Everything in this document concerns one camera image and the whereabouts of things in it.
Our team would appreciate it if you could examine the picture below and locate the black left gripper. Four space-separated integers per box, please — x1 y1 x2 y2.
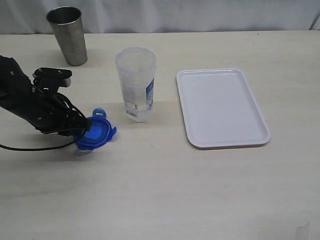
23 89 92 139

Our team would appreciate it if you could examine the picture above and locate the blue snap-lock container lid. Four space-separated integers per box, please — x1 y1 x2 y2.
76 107 117 152

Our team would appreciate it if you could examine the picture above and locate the stainless steel tumbler cup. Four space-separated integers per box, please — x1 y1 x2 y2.
46 6 88 66

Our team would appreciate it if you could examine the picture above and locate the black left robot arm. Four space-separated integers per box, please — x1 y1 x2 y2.
0 56 92 136

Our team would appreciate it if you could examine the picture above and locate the clear plastic tall container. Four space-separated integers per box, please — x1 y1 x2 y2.
115 46 157 122

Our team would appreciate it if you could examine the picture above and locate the white rectangular plastic tray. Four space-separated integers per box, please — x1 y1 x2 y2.
176 68 271 149

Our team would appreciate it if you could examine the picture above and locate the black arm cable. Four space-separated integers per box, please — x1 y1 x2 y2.
0 89 88 152

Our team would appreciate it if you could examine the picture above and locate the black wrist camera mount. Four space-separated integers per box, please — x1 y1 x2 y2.
33 67 72 92

